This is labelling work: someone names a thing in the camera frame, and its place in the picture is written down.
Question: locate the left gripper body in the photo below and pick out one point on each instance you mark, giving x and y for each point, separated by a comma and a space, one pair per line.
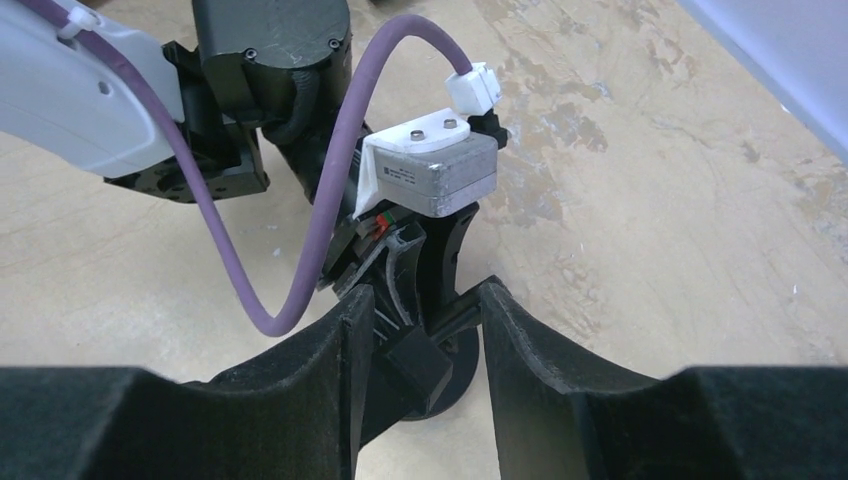
409, 259

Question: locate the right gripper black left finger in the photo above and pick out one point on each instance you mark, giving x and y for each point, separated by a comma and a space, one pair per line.
293, 412

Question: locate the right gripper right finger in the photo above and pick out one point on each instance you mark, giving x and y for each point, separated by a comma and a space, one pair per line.
561, 411

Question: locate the black round base stand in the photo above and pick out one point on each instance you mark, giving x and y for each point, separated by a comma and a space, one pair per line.
422, 371

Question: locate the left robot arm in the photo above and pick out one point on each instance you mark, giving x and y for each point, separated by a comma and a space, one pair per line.
103, 97

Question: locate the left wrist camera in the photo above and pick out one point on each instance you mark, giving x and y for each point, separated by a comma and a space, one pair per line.
441, 162

